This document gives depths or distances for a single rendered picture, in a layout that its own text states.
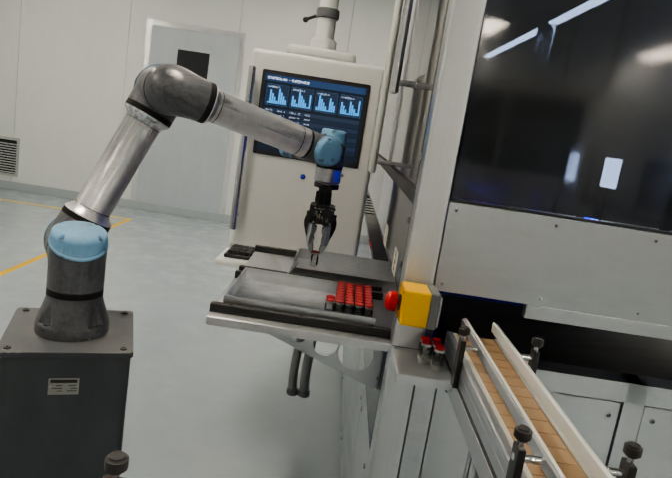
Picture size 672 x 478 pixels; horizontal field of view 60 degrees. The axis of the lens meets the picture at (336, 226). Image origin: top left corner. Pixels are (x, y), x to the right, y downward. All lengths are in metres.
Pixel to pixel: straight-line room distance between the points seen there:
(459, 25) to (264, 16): 5.77
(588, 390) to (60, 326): 1.12
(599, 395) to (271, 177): 1.36
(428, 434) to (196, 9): 6.18
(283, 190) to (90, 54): 5.38
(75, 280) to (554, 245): 0.99
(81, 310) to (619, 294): 1.13
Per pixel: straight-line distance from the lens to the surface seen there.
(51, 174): 7.60
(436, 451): 1.38
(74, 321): 1.36
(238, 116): 1.37
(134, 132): 1.45
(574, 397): 1.39
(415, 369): 1.17
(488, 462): 0.92
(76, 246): 1.32
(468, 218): 1.21
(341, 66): 2.20
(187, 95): 1.34
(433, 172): 1.19
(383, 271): 1.88
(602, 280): 1.32
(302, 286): 1.55
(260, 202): 2.23
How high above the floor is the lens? 1.32
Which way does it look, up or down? 10 degrees down
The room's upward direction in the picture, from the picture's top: 9 degrees clockwise
